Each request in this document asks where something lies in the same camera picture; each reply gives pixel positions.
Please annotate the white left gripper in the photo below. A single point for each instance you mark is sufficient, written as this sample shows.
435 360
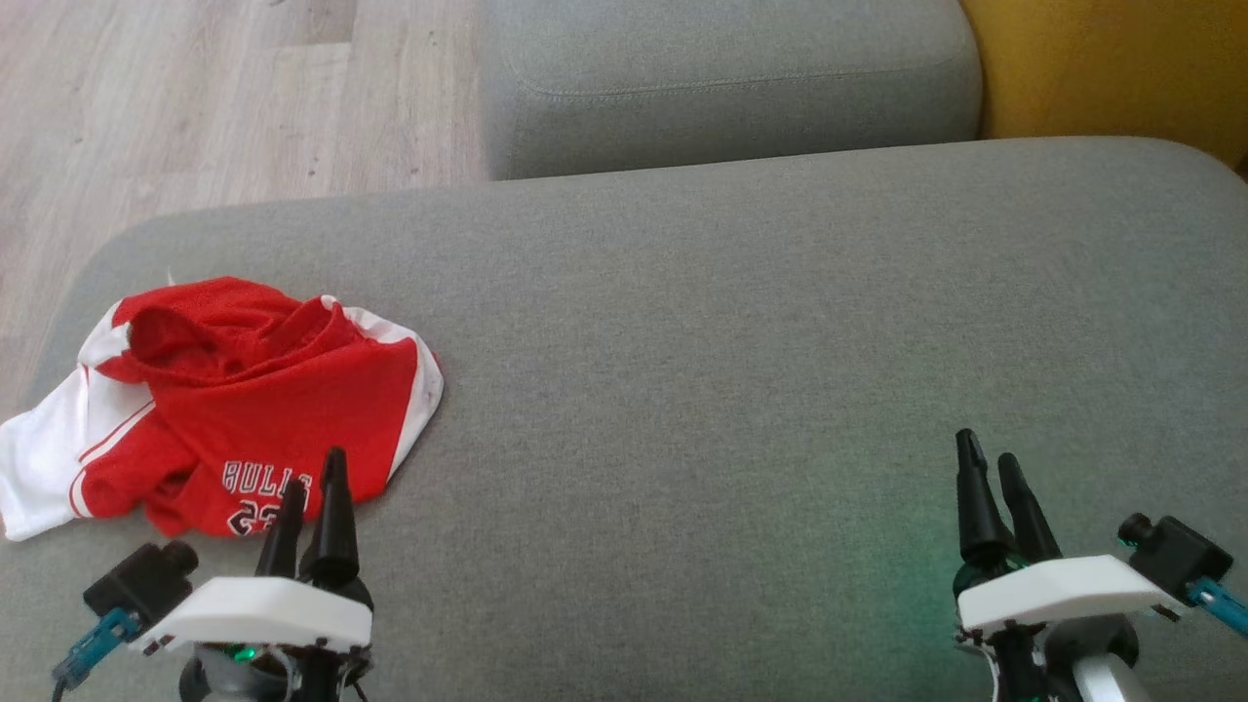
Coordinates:
263 609

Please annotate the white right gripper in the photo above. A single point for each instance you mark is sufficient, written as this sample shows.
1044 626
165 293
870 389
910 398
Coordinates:
1063 590

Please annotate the red white Bulls jersey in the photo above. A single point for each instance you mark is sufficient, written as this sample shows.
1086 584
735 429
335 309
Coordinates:
273 409

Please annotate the large grey sofa seat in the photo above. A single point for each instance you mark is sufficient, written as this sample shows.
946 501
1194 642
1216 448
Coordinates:
682 390

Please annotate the large yellow sofa backrest cushion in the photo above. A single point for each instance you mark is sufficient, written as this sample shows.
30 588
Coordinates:
1121 68

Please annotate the long grey sofa seat cushion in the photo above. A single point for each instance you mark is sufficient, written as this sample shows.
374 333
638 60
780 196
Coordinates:
731 78

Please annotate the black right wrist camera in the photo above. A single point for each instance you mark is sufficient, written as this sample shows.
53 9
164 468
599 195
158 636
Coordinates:
1175 556

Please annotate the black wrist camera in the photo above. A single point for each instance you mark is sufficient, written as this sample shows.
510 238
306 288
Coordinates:
141 583
1175 556

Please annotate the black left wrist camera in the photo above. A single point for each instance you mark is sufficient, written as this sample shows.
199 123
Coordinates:
141 583

